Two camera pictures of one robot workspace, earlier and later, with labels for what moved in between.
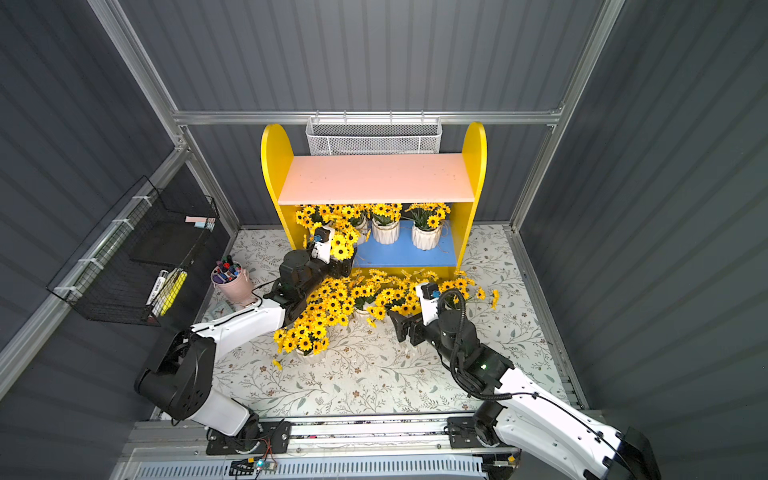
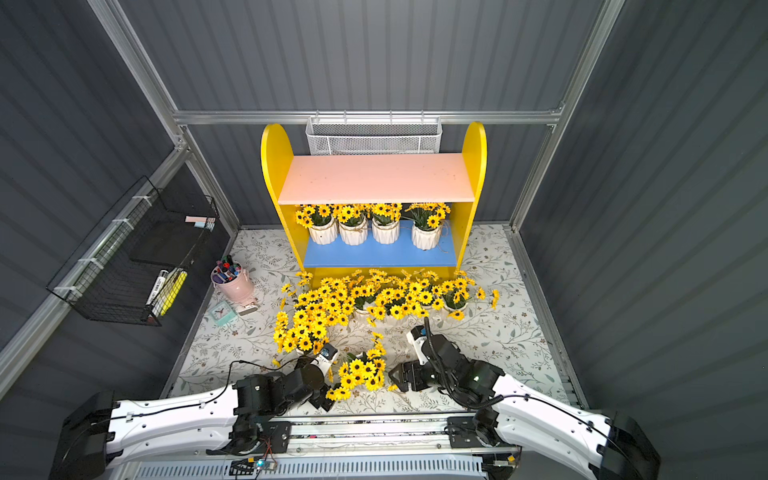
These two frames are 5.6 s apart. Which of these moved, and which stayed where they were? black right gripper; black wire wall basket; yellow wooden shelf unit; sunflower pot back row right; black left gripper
Moved: black right gripper; black left gripper
Stayed: sunflower pot back row right; yellow wooden shelf unit; black wire wall basket
